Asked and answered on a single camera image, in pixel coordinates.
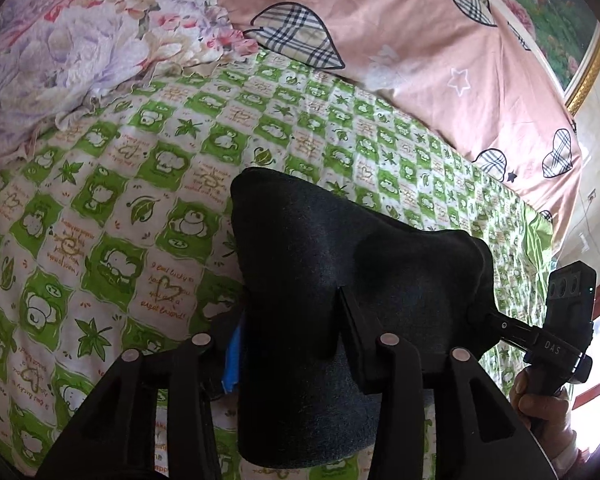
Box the black pants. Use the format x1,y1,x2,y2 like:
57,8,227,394
230,168,495,469

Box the person's right hand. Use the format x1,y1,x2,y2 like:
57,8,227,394
509,367,579,462

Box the green checkered bed sheet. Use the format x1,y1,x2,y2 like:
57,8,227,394
0,53,552,474

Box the pink heart pattern quilt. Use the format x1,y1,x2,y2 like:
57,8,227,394
220,0,582,246

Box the floral purple pillow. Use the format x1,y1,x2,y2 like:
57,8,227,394
0,0,258,167

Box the landscape wall painting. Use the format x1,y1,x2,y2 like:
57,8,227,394
501,0,600,116

